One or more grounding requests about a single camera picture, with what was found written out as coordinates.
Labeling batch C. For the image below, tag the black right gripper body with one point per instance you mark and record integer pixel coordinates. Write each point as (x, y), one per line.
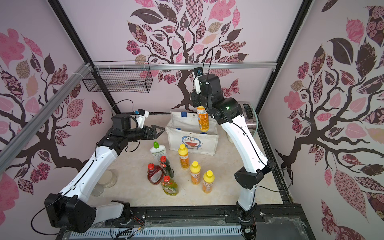
(196, 100)

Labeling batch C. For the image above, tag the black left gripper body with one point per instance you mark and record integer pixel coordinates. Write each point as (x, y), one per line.
(137, 133)

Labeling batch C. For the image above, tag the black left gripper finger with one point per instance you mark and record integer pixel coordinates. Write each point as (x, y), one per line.
(155, 128)
(153, 136)

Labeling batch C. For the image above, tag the orange soap bottle yellow cap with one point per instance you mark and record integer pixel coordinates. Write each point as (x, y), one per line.
(208, 181)
(184, 156)
(195, 170)
(203, 118)

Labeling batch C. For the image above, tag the white canvas Doraemon shopping bag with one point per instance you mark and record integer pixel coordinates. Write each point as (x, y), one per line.
(183, 128)

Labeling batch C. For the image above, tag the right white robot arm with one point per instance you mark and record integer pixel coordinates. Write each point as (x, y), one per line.
(255, 162)

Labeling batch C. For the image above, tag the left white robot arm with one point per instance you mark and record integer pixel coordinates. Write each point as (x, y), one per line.
(69, 209)

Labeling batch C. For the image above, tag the dark green soap bottle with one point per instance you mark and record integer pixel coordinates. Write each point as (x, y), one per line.
(167, 169)

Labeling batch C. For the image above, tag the dark red soap bottle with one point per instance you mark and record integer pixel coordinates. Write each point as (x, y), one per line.
(154, 174)

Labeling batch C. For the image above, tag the yellow-green soap bottle red cap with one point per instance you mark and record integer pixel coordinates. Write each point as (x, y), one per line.
(169, 186)

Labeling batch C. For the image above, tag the white bottle green cap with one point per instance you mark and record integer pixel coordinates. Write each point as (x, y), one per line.
(158, 151)

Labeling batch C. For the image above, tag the mint green toaster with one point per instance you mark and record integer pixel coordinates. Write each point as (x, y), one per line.
(250, 115)

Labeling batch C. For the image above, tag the clear plastic cup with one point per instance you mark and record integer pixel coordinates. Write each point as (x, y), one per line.
(108, 179)

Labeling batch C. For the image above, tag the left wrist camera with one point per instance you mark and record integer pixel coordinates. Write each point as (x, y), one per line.
(141, 116)

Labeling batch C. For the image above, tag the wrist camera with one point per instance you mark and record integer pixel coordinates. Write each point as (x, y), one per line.
(197, 72)
(141, 116)

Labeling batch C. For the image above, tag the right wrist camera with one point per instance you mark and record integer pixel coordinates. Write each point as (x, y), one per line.
(197, 72)

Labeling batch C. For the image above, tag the black wire basket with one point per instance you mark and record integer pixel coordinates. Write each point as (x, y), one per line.
(120, 77)

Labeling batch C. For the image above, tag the aluminium rail back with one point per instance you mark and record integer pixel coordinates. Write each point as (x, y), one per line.
(160, 67)

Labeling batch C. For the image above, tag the aluminium rail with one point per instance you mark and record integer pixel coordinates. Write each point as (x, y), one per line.
(160, 67)
(17, 144)

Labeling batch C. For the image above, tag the aluminium rail left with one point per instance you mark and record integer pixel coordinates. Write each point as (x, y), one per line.
(17, 144)

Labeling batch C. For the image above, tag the black corner frame post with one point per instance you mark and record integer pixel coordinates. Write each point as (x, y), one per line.
(71, 32)

